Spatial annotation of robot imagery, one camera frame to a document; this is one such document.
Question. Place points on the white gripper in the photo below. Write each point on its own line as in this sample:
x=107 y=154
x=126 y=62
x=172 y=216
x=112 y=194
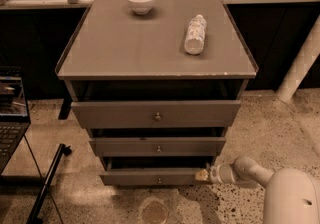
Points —
x=215 y=174

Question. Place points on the grey bottom drawer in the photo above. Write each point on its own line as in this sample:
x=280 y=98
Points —
x=153 y=171

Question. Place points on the grey drawer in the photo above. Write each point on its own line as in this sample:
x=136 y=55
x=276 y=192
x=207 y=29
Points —
x=157 y=146
x=156 y=114
x=153 y=171

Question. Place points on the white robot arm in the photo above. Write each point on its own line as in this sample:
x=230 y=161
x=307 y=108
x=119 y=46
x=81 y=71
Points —
x=291 y=196

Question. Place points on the grey top drawer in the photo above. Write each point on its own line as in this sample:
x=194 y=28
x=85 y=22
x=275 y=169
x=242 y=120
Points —
x=156 y=114

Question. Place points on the grey middle drawer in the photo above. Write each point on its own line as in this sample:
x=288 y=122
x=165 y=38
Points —
x=157 y=146

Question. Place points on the grey drawer cabinet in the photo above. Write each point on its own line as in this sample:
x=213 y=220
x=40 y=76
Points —
x=120 y=56

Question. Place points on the white plastic bottle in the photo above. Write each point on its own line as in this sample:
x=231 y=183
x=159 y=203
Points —
x=195 y=36

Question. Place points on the white diagonal pipe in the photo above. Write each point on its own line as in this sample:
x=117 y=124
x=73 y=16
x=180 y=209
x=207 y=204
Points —
x=302 y=63

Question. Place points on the black stand leg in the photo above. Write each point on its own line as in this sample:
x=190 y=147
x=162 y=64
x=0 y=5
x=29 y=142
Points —
x=46 y=182

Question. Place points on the black laptop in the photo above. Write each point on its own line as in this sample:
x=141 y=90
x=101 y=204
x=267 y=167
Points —
x=14 y=112

